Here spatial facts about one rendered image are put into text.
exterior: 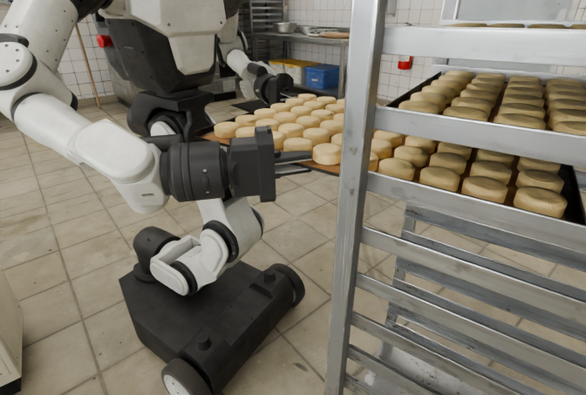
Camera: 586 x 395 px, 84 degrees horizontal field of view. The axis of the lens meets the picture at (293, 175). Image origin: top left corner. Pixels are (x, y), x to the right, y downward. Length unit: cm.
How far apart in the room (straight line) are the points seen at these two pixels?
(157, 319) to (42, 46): 99
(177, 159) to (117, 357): 118
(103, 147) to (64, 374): 121
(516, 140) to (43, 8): 74
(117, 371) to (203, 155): 116
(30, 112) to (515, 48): 62
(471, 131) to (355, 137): 13
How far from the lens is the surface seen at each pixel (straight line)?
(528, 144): 41
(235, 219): 99
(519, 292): 50
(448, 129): 41
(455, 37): 40
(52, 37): 74
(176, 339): 131
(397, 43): 41
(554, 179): 55
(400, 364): 127
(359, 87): 40
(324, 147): 54
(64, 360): 165
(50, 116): 60
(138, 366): 151
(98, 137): 52
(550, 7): 401
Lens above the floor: 117
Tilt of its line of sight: 26 degrees down
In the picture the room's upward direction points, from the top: straight up
